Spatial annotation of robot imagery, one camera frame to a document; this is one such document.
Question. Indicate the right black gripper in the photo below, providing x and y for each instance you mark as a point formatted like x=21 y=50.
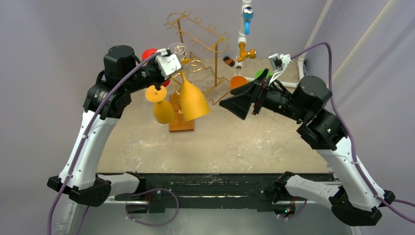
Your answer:
x=259 y=98

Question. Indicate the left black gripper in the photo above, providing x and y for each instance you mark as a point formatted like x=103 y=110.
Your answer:
x=161 y=82

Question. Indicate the red plastic goblet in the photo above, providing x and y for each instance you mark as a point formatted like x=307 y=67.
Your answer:
x=152 y=67

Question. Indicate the clear wine glass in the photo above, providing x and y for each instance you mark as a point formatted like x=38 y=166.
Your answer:
x=178 y=48

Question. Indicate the yellow goblet front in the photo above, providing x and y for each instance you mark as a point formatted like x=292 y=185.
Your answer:
x=162 y=109

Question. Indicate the yellow goblet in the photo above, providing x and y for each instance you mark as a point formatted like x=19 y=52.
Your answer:
x=162 y=109
x=192 y=101

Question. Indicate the gold swirl wine glass rack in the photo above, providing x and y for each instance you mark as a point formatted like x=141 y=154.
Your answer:
x=179 y=124

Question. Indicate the gold tall wire rack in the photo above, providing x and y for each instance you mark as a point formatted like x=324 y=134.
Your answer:
x=211 y=42

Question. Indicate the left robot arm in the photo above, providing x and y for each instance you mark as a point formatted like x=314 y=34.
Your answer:
x=123 y=74

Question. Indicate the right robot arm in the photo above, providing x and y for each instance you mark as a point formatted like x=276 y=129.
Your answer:
x=357 y=200

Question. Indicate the orange plastic goblet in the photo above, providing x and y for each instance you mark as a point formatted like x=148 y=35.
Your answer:
x=237 y=81

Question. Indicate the small black orange object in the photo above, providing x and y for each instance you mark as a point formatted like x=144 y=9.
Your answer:
x=229 y=61

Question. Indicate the orange faucet tap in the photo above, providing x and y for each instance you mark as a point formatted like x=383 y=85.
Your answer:
x=244 y=54

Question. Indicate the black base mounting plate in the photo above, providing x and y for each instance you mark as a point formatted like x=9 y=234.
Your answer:
x=207 y=191

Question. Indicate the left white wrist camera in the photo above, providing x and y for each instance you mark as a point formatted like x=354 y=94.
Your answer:
x=168 y=62

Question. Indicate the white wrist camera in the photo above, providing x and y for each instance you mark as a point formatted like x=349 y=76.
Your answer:
x=279 y=63
x=168 y=62

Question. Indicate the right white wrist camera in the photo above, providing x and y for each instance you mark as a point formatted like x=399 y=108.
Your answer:
x=279 y=63

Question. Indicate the white pvc pipe frame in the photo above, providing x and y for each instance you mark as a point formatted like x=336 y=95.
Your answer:
x=300 y=58

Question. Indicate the aluminium rail frame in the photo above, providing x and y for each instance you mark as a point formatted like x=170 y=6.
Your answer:
x=168 y=212

